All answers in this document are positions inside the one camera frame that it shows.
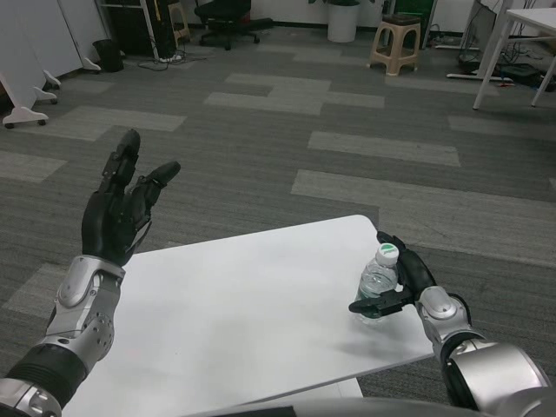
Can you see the white partition panel on feet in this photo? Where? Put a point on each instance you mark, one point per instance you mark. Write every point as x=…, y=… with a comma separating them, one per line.
x=17, y=52
x=65, y=35

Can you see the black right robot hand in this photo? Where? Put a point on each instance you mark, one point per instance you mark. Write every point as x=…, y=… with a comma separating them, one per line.
x=417, y=271

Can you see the white desk with legs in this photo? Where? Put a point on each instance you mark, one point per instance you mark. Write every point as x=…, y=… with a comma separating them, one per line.
x=538, y=24

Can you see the small yellow stool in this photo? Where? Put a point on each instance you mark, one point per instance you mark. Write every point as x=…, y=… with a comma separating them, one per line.
x=178, y=19

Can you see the black office chair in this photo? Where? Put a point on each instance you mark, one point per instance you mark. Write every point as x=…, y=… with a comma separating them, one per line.
x=228, y=17

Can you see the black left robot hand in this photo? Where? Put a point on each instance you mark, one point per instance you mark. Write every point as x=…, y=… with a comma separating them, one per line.
x=104, y=223

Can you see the dark green computer case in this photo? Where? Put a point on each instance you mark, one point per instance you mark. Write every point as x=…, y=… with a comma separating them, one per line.
x=412, y=8

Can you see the beige plastic stool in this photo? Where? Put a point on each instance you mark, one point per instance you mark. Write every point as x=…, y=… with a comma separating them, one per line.
x=395, y=32

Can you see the white round planter pot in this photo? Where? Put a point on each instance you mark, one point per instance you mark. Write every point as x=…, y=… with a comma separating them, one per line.
x=343, y=21

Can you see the white desk frame with foot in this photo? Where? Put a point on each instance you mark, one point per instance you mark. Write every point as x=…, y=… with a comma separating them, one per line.
x=469, y=77

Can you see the clear water bottle white cap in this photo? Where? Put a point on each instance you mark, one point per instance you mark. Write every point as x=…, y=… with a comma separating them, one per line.
x=377, y=278

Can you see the black trash bin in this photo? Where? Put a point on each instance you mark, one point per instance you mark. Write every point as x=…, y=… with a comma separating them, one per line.
x=107, y=55

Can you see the black bag on floor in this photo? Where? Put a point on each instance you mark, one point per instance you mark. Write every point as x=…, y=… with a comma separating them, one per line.
x=521, y=74

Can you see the white power strip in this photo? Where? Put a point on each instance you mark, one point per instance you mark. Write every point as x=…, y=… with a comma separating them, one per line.
x=169, y=57

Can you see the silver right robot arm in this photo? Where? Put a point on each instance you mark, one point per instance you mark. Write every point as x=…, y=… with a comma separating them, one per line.
x=491, y=369

